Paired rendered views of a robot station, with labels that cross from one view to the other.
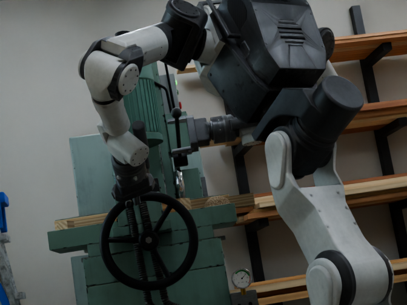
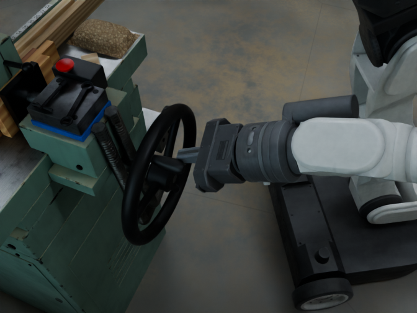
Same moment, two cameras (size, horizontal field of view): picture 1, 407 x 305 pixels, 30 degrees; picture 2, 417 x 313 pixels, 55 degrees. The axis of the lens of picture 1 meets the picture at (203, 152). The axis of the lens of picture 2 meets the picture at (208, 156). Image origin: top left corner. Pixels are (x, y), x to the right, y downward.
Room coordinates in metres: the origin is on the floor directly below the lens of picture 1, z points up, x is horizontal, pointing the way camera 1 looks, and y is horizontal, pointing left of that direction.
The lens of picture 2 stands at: (1.96, 0.56, 1.47)
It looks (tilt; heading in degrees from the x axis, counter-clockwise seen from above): 53 degrees down; 296
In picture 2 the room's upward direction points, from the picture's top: straight up
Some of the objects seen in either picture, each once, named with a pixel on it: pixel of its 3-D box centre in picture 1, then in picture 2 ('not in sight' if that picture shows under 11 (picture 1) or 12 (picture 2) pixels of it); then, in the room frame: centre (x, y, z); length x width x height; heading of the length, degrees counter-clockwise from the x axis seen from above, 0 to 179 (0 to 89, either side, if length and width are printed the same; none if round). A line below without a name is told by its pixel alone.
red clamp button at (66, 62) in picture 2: not in sight; (64, 64); (2.40, 0.19, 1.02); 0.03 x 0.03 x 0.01
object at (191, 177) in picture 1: (189, 186); not in sight; (2.76, 0.07, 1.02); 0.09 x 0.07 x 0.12; 93
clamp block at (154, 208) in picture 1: (140, 211); (80, 125); (2.37, 0.23, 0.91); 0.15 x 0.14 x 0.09; 93
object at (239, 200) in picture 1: (163, 212); (18, 71); (2.57, 0.17, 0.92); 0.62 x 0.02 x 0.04; 93
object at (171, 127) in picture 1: (178, 134); not in sight; (2.79, 0.08, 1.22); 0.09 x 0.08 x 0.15; 3
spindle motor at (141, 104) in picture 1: (131, 103); not in sight; (2.57, 0.22, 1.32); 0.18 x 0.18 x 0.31
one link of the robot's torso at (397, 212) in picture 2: not in sight; (387, 191); (1.71, -0.37, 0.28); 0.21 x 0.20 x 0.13; 33
